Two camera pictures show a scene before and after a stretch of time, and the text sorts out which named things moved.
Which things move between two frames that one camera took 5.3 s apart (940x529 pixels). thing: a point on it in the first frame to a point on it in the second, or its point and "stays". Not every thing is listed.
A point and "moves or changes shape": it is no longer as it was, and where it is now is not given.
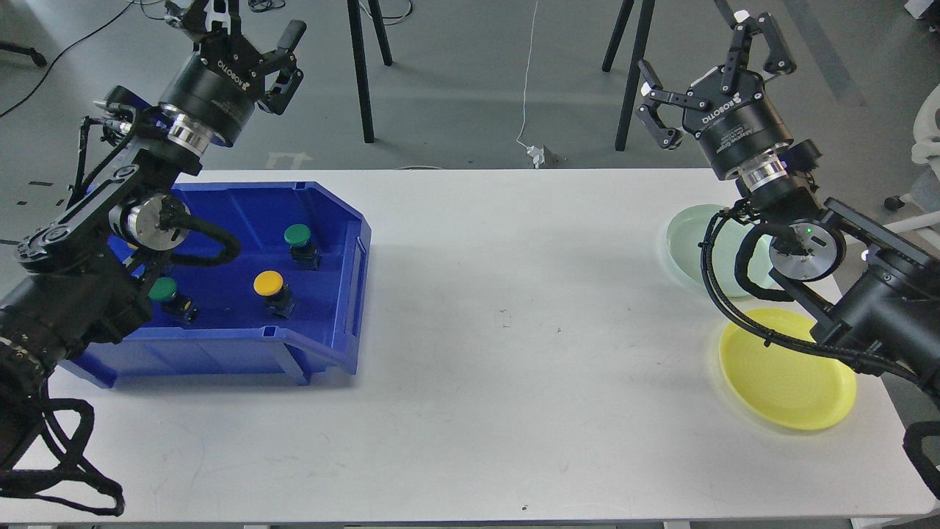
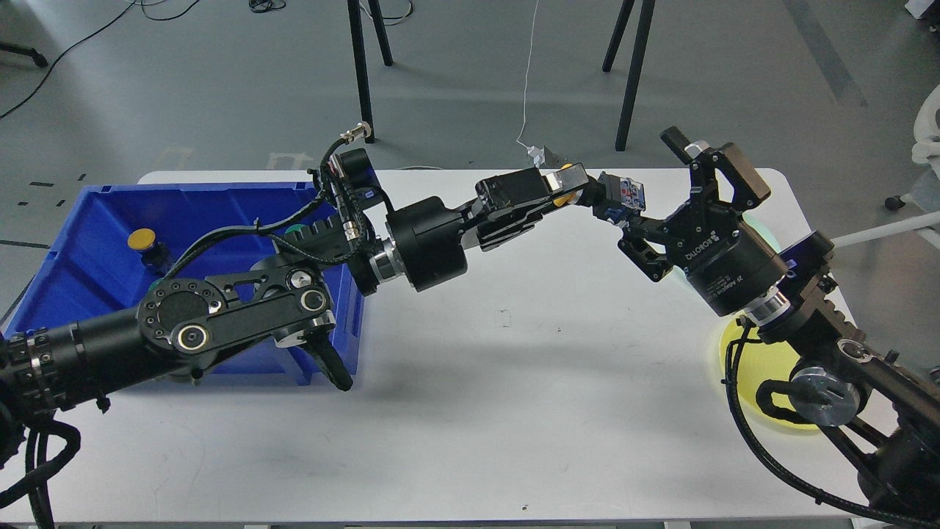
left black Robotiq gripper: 215,90 to 429,239
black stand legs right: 645,20 stays
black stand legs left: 355,18 stays
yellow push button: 279,298 moves or changes shape
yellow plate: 787,386 stays
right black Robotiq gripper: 736,126 to 731,264
